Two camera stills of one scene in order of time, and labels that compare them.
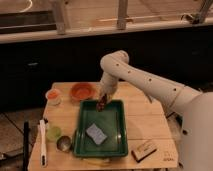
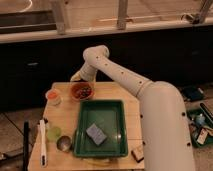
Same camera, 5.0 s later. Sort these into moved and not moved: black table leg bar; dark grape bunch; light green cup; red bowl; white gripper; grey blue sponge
Moved: white gripper; dark grape bunch
Not moved: grey blue sponge; black table leg bar; red bowl; light green cup
